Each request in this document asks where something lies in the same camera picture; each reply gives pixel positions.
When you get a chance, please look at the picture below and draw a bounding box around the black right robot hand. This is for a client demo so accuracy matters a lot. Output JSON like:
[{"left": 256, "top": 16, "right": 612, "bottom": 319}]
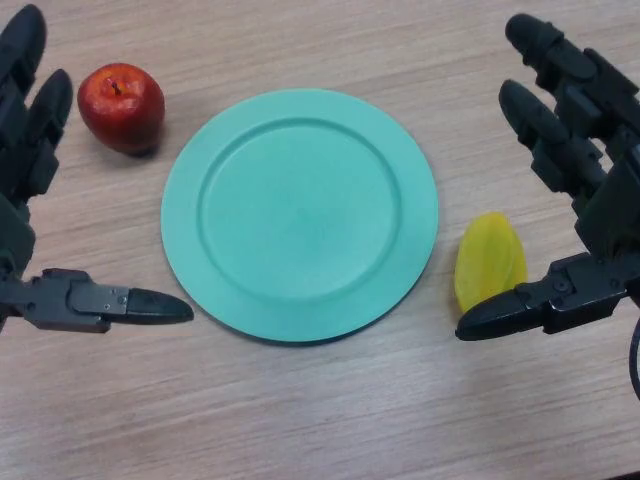
[{"left": 455, "top": 13, "right": 640, "bottom": 343}]

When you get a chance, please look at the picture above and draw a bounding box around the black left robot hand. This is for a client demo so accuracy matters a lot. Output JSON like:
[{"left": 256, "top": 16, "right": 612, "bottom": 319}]
[{"left": 0, "top": 3, "right": 195, "bottom": 335}]

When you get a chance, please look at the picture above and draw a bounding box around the red apple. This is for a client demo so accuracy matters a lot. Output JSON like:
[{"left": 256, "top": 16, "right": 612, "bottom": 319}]
[{"left": 77, "top": 62, "right": 166, "bottom": 156}]

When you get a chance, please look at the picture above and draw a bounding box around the green round plate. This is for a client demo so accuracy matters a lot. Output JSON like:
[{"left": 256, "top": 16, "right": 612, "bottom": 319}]
[{"left": 160, "top": 88, "right": 440, "bottom": 345}]

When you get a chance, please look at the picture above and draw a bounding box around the yellow starfruit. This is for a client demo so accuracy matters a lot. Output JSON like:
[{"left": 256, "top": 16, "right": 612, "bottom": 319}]
[{"left": 453, "top": 211, "right": 528, "bottom": 315}]

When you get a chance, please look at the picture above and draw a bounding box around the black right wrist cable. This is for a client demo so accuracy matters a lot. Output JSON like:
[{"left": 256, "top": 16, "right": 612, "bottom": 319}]
[{"left": 628, "top": 312, "right": 640, "bottom": 407}]

